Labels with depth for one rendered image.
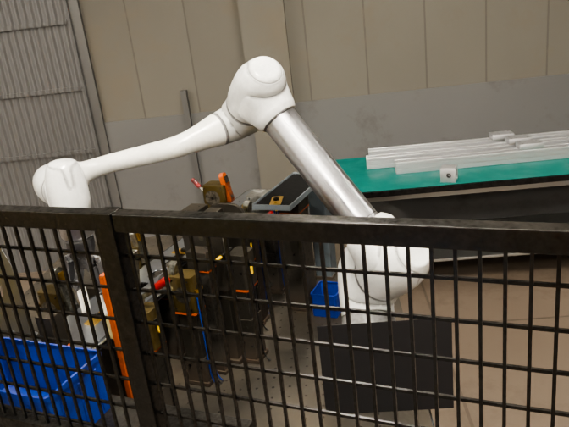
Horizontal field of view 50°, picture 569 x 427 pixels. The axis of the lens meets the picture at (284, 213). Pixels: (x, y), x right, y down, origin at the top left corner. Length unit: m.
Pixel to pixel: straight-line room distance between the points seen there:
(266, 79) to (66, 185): 0.58
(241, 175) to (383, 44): 1.36
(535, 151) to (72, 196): 2.98
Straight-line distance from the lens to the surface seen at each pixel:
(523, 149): 3.97
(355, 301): 1.74
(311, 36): 4.28
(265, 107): 1.65
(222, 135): 1.79
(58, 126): 4.70
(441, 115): 4.42
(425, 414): 1.76
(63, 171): 1.64
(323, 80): 4.31
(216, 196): 2.68
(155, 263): 2.10
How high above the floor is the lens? 1.79
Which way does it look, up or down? 19 degrees down
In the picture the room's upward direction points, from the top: 7 degrees counter-clockwise
